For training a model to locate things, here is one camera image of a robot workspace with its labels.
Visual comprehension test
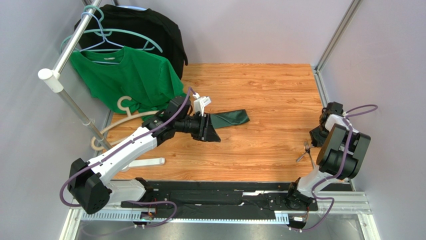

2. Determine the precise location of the aluminium frame rail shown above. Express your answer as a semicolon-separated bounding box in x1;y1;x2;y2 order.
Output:
83;181;372;224

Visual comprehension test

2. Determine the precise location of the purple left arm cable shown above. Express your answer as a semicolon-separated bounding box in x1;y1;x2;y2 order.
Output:
59;87;178;229

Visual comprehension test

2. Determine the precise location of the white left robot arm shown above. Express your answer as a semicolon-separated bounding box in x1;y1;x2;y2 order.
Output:
62;113;221;215

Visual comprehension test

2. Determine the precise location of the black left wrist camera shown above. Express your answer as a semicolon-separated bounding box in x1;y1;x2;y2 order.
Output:
162;96;212;121

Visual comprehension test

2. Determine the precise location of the dark green cloth napkin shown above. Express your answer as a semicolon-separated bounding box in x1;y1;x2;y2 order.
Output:
210;109;250;129

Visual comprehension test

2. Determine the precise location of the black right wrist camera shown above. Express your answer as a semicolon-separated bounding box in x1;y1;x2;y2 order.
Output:
322;101;344;117

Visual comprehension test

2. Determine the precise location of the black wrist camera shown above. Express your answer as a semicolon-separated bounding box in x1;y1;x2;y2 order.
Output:
322;101;344;117
162;96;212;121

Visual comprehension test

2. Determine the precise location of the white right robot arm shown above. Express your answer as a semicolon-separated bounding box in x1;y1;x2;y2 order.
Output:
285;114;371;209

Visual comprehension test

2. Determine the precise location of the light blue wire hanger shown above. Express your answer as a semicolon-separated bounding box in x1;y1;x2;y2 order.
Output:
78;11;124;53

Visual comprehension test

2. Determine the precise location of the teal plastic hanger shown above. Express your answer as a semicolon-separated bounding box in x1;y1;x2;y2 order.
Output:
60;4;164;55

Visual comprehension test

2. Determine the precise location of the beige plastic hanger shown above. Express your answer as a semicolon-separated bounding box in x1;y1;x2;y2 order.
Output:
90;96;158;151

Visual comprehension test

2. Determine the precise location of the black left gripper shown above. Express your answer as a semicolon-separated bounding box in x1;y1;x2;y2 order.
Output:
175;112;221;143

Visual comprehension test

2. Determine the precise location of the white metal clothes rack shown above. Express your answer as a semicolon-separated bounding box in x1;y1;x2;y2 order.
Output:
37;0;166;173

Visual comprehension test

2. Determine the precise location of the bright green t-shirt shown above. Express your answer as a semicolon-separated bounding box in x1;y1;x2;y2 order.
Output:
69;46;185;114

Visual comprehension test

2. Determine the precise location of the shiny metal spoon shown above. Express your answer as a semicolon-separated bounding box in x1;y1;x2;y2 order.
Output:
296;148;313;163

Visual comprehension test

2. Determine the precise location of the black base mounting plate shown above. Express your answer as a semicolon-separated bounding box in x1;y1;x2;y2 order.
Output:
141;189;319;212

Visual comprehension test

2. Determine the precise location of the black t-shirt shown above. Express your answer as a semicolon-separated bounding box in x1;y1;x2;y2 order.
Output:
75;4;189;81

